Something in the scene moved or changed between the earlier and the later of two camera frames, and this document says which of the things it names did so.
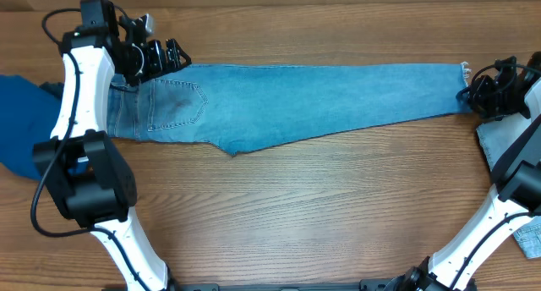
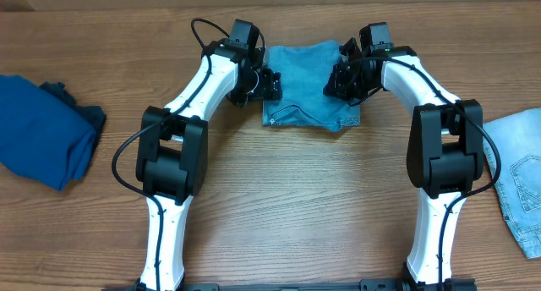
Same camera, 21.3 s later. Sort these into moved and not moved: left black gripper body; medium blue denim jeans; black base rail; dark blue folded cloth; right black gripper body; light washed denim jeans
Moved: right black gripper body; left black gripper body; medium blue denim jeans
Not moved: black base rail; light washed denim jeans; dark blue folded cloth
